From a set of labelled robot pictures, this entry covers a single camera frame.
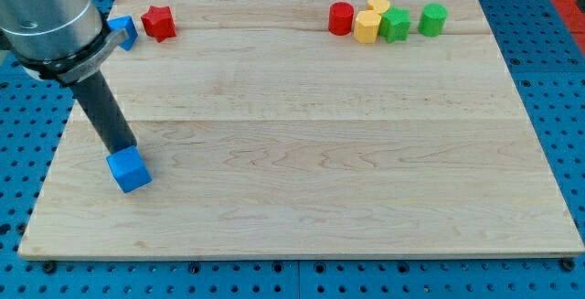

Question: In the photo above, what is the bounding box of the yellow heart block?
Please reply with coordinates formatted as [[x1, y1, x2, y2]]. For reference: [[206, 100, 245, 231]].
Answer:
[[367, 0, 391, 15]]

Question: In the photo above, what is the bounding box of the light wooden board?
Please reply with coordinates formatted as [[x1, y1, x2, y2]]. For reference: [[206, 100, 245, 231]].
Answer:
[[18, 0, 584, 262]]

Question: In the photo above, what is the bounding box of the green cylinder block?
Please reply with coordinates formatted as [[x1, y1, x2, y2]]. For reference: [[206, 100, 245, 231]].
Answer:
[[418, 3, 448, 37]]

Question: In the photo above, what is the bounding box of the green star block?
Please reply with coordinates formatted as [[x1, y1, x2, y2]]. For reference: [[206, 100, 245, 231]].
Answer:
[[379, 6, 411, 43]]

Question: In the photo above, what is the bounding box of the yellow hexagon block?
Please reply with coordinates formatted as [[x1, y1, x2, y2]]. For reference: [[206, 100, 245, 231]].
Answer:
[[353, 10, 381, 44]]

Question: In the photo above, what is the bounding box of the blue wooden cube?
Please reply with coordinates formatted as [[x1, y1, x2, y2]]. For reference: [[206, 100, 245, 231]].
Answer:
[[106, 145, 153, 193]]

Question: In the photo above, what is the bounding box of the blue block behind arm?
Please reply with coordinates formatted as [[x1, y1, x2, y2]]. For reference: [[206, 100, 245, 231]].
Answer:
[[108, 16, 138, 51]]

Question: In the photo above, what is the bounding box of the red cylinder block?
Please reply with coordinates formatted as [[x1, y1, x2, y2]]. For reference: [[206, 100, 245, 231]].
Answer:
[[328, 2, 354, 36]]

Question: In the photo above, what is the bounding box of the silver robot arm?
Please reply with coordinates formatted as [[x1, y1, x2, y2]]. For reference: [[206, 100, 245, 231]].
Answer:
[[1, 0, 136, 154]]

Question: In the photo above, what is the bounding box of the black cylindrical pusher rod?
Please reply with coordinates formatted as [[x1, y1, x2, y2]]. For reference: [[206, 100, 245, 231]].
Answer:
[[69, 71, 137, 154]]

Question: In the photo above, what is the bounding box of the red star block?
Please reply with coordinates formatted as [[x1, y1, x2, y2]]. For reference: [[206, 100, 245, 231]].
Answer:
[[141, 5, 176, 42]]

